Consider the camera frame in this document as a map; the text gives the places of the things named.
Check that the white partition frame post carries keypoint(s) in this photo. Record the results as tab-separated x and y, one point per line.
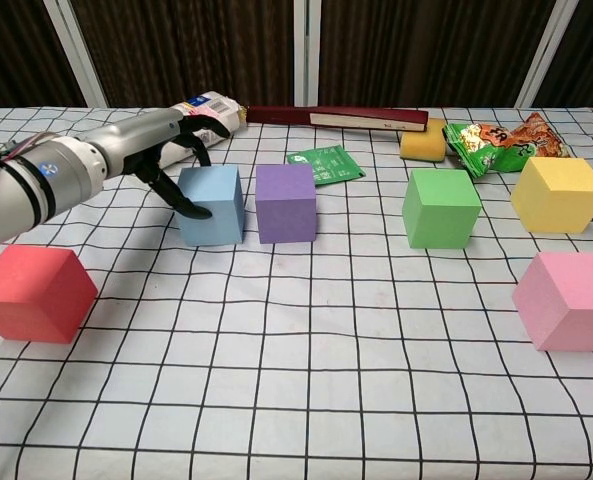
300	50
76	50
551	50

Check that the yellow foam cube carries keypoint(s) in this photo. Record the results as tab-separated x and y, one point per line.
556	195

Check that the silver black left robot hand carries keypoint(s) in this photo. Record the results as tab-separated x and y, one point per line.
136	137

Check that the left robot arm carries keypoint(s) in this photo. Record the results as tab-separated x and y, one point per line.
36	185

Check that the green tea sachet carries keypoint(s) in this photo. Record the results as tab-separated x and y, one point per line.
333	162

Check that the red foam cube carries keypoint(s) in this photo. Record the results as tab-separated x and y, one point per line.
26	290

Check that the pink foam cube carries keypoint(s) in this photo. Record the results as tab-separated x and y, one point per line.
566	300

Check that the dark red book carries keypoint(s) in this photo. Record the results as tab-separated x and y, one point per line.
286	116

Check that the white printed snack pack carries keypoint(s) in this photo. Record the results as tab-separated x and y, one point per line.
216	105

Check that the yellow sponge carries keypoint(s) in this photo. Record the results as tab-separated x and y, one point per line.
421	145

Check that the white black grid tablecloth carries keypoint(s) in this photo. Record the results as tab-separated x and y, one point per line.
296	375

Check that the purple foam cube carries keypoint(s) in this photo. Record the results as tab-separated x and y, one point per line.
286	205

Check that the green orange snack bag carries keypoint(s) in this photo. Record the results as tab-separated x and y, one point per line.
496	145

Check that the light blue foam cube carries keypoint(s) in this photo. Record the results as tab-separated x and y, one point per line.
216	210

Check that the green foam cube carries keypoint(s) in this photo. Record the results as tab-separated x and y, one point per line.
441	210

